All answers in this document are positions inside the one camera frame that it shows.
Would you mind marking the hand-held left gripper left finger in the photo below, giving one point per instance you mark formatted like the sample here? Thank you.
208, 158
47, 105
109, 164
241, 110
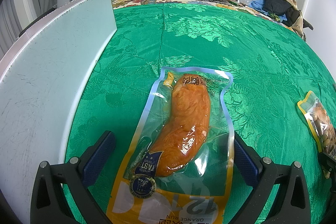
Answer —
101, 158

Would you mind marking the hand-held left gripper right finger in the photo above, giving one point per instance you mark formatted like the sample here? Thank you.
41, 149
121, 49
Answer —
245, 161

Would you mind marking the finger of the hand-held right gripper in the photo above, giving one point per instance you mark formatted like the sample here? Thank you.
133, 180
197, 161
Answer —
328, 163

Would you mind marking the yellow-edged nut packet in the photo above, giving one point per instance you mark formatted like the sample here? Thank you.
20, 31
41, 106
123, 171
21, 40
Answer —
320, 116

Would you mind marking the vacuum-packed orange sweet potato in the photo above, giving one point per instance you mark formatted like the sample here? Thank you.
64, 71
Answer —
183, 119

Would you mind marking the white rectangular box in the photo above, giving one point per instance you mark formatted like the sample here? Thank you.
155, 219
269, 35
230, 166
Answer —
52, 69

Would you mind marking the green patterned bedspread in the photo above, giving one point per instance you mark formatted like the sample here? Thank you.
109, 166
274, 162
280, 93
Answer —
210, 43

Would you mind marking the blue cloth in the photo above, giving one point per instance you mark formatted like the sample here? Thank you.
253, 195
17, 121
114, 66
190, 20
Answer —
258, 5

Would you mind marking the black bag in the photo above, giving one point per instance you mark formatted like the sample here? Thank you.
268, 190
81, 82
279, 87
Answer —
275, 2

